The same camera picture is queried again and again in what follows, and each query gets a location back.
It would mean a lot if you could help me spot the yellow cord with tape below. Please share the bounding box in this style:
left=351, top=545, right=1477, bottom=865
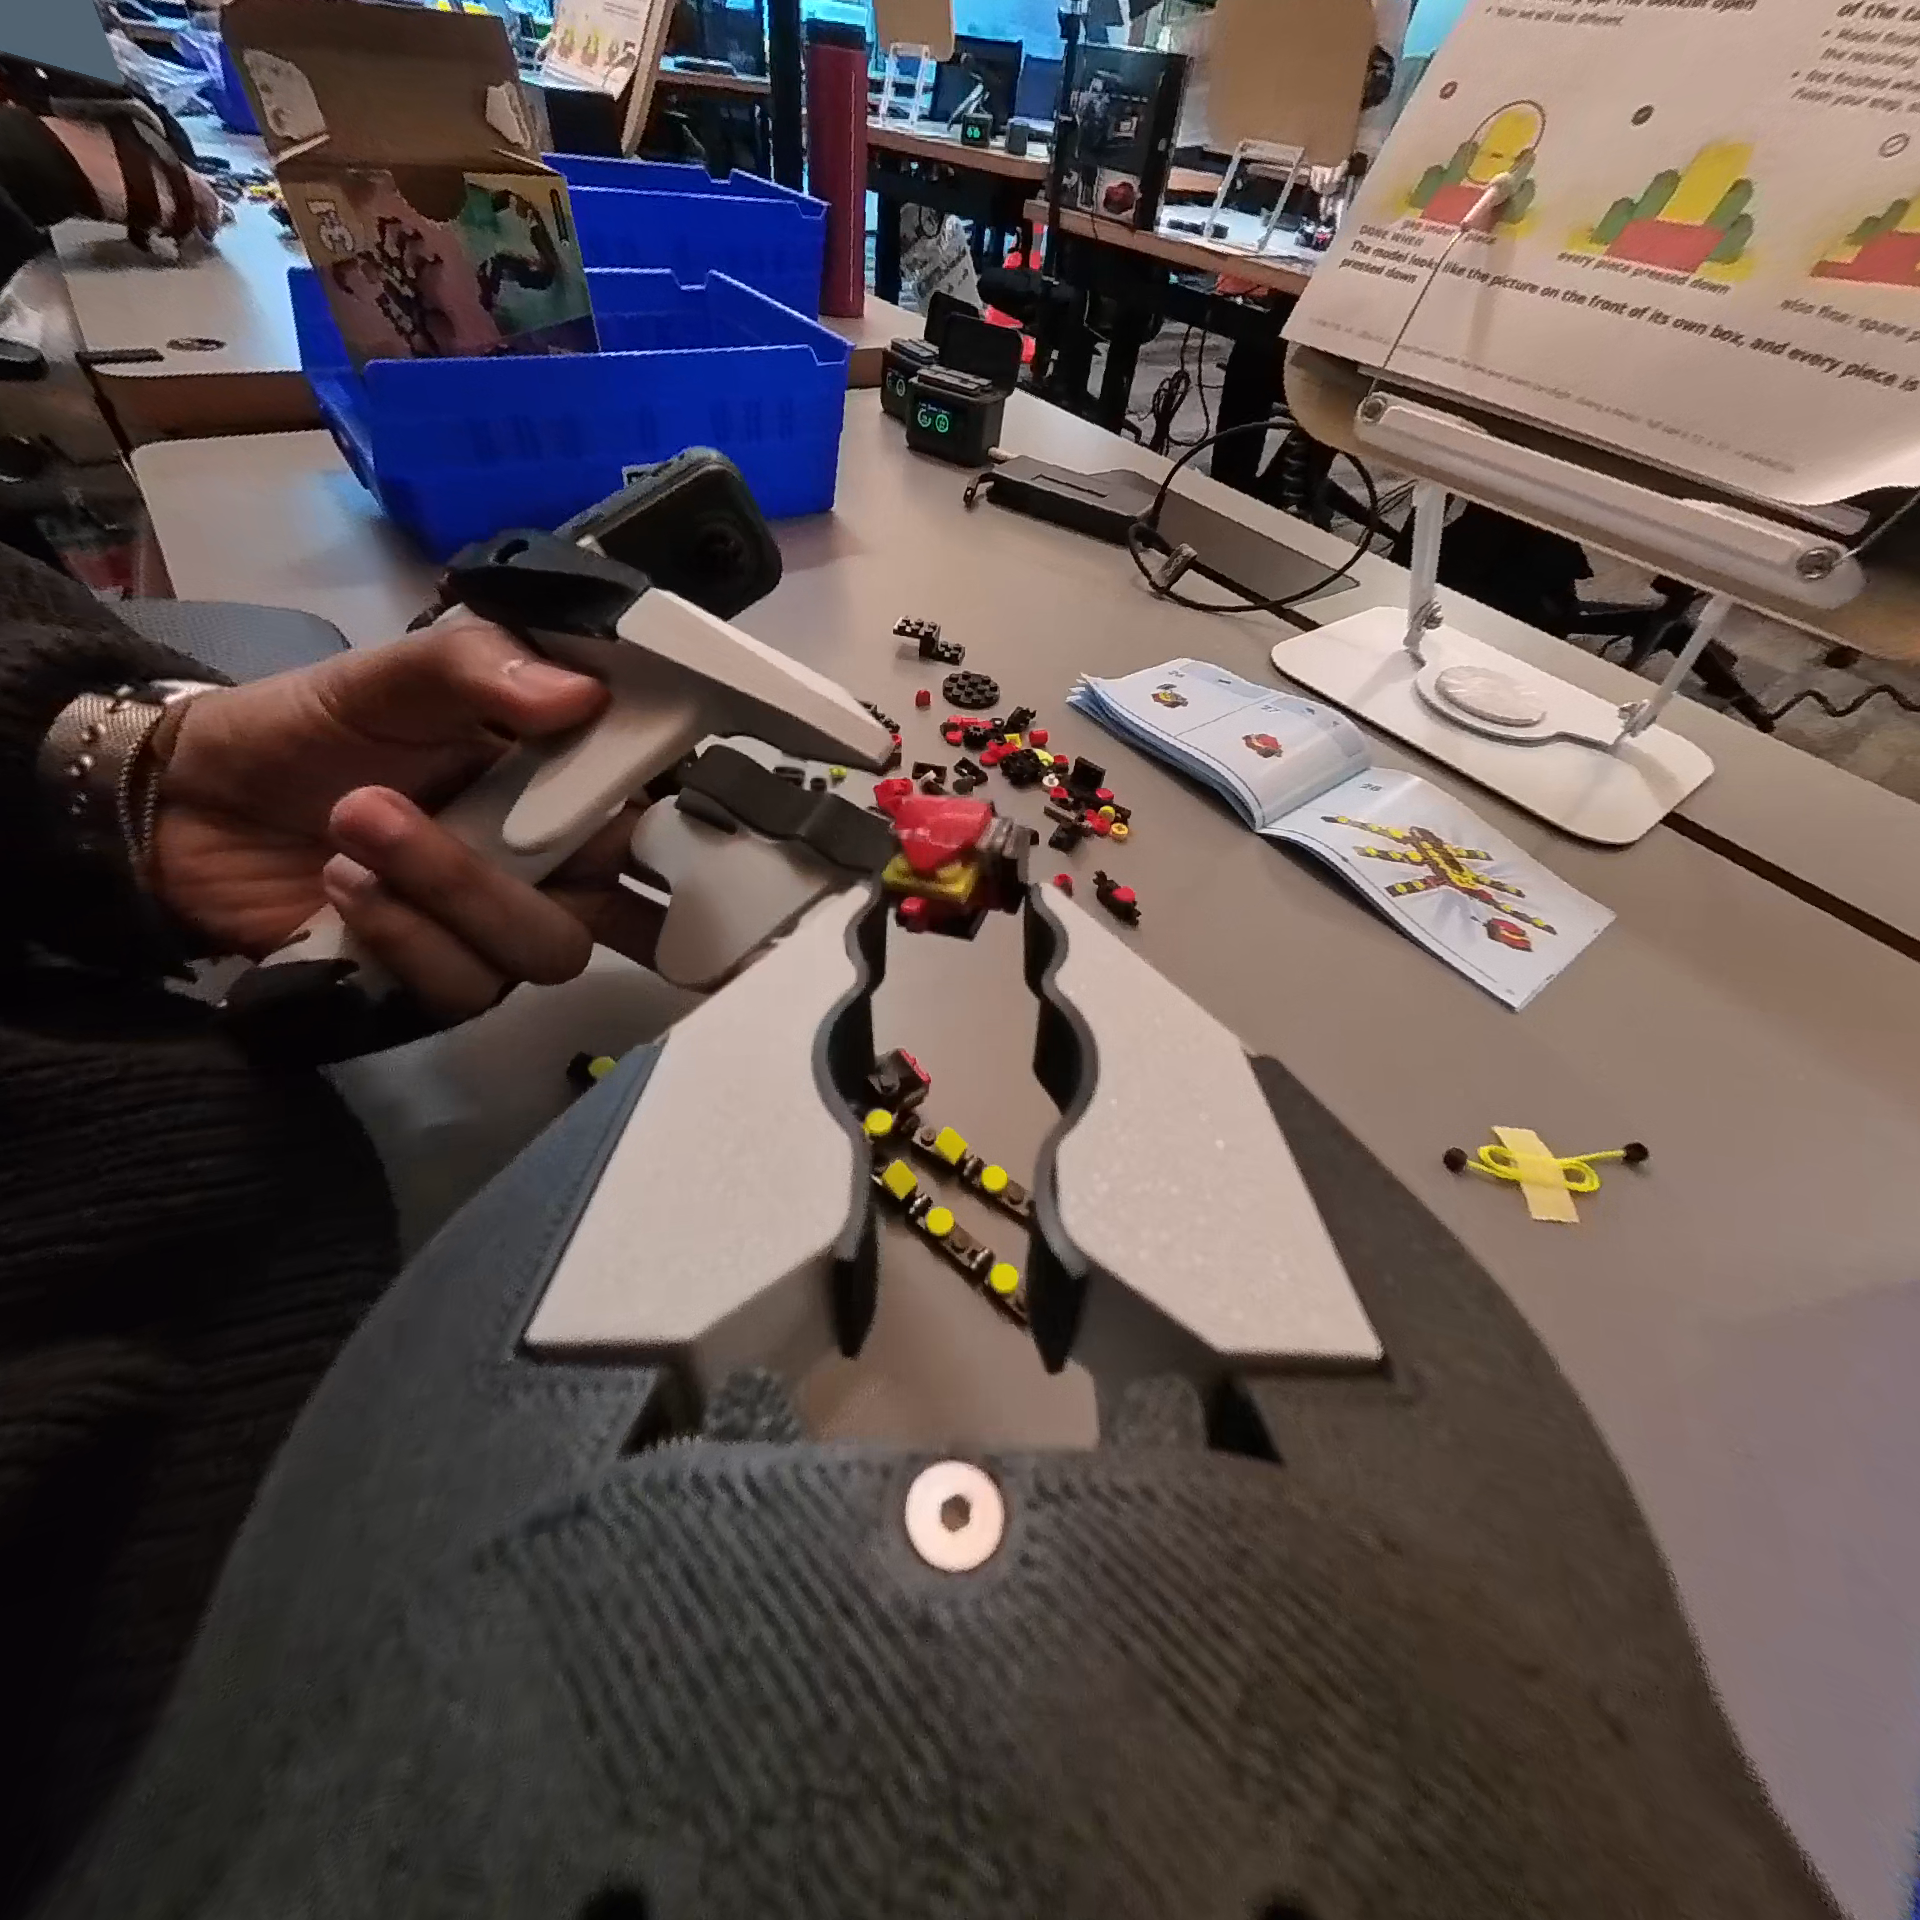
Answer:
left=1443, top=1124, right=1654, bottom=1226

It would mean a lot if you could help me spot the black product box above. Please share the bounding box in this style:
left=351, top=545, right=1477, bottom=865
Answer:
left=1050, top=42, right=1192, bottom=230

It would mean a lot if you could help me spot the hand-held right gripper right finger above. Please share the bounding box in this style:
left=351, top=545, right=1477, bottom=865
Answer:
left=1025, top=884, right=1387, bottom=1414

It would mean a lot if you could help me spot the person's left hand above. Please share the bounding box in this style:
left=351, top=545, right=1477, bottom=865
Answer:
left=151, top=617, right=615, bottom=1015

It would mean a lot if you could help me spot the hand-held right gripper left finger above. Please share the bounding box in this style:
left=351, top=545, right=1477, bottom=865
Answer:
left=520, top=882, right=895, bottom=1396

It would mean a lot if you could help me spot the printed instruction sheet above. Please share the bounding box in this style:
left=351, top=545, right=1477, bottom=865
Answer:
left=541, top=0, right=675, bottom=99
left=1283, top=0, right=1920, bottom=507

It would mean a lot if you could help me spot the black flat device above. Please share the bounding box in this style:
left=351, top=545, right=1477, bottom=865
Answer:
left=967, top=450, right=1360, bottom=613

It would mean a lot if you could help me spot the grey office chair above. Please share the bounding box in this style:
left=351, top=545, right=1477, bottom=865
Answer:
left=112, top=596, right=354, bottom=683

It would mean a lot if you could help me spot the black charging case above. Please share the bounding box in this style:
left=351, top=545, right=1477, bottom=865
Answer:
left=904, top=323, right=1027, bottom=467
left=881, top=293, right=986, bottom=422

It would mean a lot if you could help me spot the red yellow black lego model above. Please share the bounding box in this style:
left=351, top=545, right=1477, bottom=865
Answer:
left=874, top=780, right=1040, bottom=939

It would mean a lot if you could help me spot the white document stand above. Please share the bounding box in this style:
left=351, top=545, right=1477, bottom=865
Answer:
left=1272, top=381, right=1920, bottom=845

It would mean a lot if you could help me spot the pile of loose lego pieces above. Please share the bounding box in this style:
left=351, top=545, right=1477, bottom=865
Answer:
left=862, top=615, right=1146, bottom=924

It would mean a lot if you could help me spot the person's left forearm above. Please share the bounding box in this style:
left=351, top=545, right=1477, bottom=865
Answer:
left=0, top=545, right=226, bottom=993

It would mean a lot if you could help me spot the cardboard lego box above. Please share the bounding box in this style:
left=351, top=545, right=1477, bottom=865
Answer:
left=223, top=0, right=602, bottom=367

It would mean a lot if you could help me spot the lego instruction booklet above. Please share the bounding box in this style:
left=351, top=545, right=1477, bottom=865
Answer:
left=1069, top=655, right=1617, bottom=1010

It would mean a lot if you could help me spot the beige cardboard panel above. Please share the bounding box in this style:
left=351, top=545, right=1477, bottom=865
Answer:
left=1207, top=0, right=1378, bottom=129

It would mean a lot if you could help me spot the blue plastic bin with tag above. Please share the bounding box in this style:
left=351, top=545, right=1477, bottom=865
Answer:
left=288, top=267, right=856, bottom=561

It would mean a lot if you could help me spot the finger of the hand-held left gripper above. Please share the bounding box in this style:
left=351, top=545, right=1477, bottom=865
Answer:
left=626, top=743, right=897, bottom=995
left=499, top=586, right=902, bottom=893

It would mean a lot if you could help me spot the black cable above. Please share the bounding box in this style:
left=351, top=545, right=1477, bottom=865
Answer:
left=1128, top=420, right=1384, bottom=613

